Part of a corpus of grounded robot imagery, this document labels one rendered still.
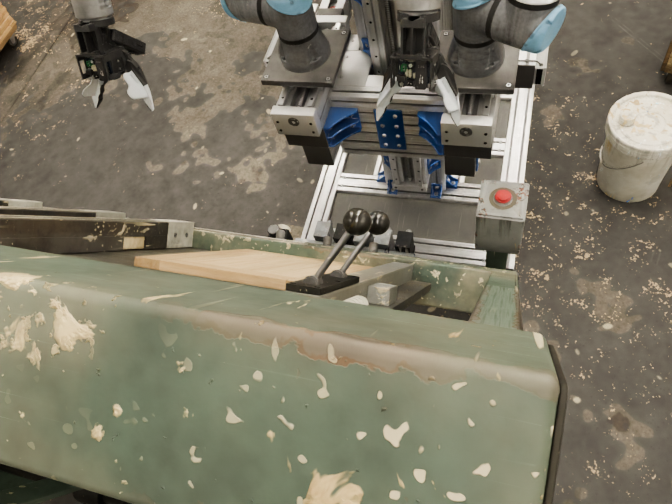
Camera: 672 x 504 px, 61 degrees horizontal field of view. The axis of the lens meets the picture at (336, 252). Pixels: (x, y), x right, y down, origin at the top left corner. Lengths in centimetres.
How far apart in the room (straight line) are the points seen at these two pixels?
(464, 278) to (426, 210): 96
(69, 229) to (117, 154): 214
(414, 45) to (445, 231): 138
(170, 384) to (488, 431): 14
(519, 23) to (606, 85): 170
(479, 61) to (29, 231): 113
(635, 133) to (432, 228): 83
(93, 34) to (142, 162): 198
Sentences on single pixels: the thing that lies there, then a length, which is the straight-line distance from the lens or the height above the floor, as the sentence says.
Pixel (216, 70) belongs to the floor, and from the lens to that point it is 357.
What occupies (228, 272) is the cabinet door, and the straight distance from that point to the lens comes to 106.
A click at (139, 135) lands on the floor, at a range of 343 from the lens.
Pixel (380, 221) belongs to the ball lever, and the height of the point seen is 145.
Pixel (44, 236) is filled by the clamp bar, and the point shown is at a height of 136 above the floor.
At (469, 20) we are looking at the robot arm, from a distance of 153.
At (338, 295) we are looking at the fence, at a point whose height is 144.
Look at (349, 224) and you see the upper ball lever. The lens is 75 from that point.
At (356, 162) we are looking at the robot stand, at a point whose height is 21.
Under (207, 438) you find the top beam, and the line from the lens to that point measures 28.
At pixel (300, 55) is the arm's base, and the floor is 109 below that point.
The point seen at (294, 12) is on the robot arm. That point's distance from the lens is 164.
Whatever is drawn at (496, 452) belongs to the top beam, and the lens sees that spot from 24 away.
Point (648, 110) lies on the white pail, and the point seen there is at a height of 36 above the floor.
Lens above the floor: 217
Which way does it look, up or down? 58 degrees down
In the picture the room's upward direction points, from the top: 21 degrees counter-clockwise
